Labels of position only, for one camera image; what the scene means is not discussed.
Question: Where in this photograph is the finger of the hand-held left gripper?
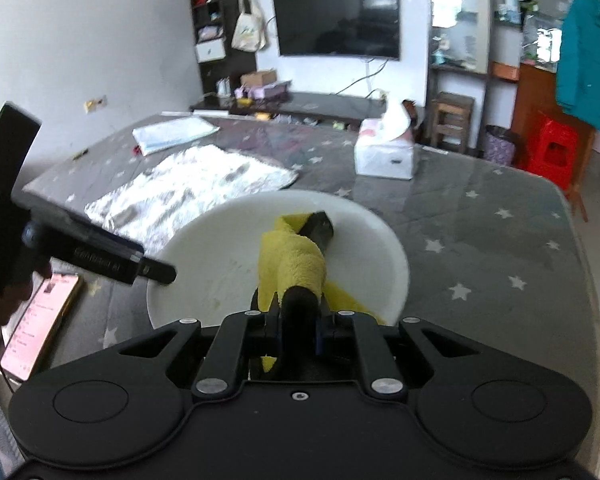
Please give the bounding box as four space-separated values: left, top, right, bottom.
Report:
139 256 177 286

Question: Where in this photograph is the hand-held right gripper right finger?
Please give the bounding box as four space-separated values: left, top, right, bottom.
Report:
315 310 486 396

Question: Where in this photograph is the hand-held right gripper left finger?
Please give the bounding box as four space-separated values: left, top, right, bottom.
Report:
102 310 283 398

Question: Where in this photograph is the white round plate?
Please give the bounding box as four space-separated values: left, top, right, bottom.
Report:
146 190 411 332

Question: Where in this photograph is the yellow cleaning cloth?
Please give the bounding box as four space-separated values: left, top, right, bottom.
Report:
250 210 388 375

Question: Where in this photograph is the person's left hand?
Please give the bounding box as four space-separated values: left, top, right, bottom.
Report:
0 246 52 330

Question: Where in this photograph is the white towel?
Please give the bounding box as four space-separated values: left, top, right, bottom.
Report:
84 144 300 257

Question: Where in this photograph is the smartphone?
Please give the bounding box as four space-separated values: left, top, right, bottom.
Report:
0 271 84 382

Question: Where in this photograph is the paper booklet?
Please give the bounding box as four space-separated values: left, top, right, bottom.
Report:
131 116 221 156

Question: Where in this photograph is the white tissue box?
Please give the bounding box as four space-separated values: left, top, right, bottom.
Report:
354 97 417 181

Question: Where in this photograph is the purple box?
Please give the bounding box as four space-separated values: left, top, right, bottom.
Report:
234 81 291 102

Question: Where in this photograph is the cardboard box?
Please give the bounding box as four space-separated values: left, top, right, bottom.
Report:
240 69 279 89

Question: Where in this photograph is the dark TV cabinet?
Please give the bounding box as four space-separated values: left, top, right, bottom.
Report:
189 91 387 132

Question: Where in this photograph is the wooden stool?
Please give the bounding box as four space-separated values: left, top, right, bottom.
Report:
431 92 476 157

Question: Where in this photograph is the canvas tote bag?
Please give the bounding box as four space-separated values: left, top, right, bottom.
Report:
231 0 269 53

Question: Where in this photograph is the patterned trash bin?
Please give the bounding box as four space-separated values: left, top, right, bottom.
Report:
482 125 520 165

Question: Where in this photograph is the red plastic stool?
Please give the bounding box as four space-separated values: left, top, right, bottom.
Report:
521 112 582 187

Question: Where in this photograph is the wooden cabinet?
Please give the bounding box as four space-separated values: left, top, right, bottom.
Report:
510 61 597 196

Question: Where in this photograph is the glass display cabinet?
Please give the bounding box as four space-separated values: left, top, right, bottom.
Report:
427 0 492 77

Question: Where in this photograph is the teal jacket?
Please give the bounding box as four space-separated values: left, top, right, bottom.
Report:
555 0 600 135

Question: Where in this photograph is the dark wall shelf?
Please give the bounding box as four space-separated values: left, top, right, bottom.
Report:
186 0 259 107

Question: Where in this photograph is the wall-mounted television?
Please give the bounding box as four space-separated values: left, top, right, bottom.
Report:
271 0 401 61

